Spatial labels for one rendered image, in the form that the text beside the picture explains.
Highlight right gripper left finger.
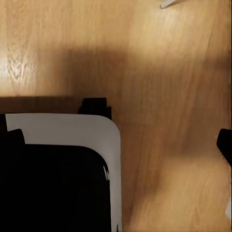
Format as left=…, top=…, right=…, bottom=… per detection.
left=0, top=129, right=25, bottom=187

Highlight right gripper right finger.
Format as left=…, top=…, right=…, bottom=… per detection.
left=217, top=128, right=232, bottom=166

